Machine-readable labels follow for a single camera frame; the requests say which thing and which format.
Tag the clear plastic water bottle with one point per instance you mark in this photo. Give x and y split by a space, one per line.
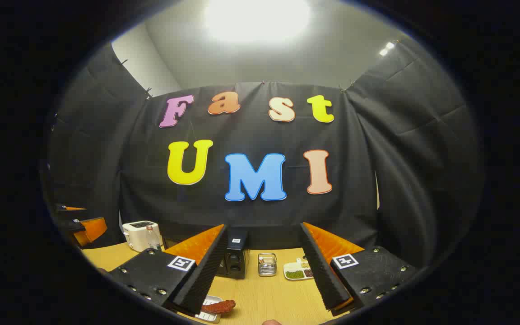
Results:
153 239

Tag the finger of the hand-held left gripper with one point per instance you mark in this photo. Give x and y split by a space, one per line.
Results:
71 214
89 230

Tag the white toaster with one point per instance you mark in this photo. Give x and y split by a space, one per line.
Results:
136 234

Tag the small white tray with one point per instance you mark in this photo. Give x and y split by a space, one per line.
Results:
209 317

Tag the white divided snack plate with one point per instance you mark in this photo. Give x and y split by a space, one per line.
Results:
295 272

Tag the black backdrop cloth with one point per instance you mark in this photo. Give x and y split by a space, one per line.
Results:
355 180

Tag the red grilled sausage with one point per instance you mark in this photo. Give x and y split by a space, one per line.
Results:
219 306

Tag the black electric oven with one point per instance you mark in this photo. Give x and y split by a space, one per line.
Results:
237 264

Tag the small ceiling light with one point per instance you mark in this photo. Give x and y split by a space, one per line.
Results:
387 48

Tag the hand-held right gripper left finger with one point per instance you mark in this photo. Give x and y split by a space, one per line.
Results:
206 275

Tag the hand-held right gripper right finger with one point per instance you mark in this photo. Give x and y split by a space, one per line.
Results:
321 271

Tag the large ceiling light panel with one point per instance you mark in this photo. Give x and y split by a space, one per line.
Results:
256 18

